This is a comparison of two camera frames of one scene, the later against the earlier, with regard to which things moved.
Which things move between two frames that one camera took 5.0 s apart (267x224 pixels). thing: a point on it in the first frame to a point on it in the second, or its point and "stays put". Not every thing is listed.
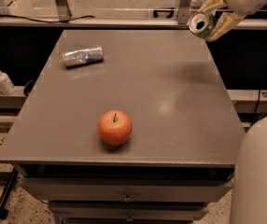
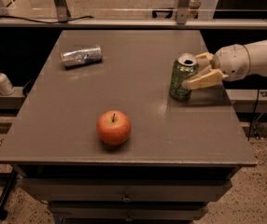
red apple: [115, 127] stays put
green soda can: [202, 23] to [185, 66]
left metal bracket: [63, 9] stays put
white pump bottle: [3, 80] stays put
